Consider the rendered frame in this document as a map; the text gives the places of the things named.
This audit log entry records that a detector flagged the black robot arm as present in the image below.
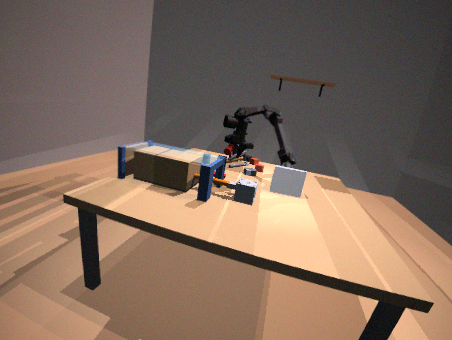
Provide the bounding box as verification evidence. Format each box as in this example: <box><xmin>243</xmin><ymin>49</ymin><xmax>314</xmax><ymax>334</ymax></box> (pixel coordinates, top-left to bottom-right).
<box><xmin>223</xmin><ymin>105</ymin><xmax>297</xmax><ymax>169</ymax></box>

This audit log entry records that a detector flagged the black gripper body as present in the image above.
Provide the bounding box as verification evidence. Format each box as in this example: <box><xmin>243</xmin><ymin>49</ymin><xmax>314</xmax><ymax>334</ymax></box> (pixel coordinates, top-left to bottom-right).
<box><xmin>230</xmin><ymin>129</ymin><xmax>254</xmax><ymax>149</ymax></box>

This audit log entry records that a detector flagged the hammer with dark grey head and wooden handle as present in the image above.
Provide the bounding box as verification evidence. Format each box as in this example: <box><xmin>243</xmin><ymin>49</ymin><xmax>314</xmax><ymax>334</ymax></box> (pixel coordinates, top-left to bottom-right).
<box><xmin>226</xmin><ymin>155</ymin><xmax>252</xmax><ymax>163</ymax></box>

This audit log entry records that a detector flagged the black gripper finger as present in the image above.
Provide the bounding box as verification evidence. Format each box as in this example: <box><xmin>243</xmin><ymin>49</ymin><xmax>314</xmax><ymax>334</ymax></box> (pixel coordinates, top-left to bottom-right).
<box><xmin>232</xmin><ymin>144</ymin><xmax>239</xmax><ymax>155</ymax></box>
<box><xmin>236</xmin><ymin>146</ymin><xmax>246</xmax><ymax>159</ymax></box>

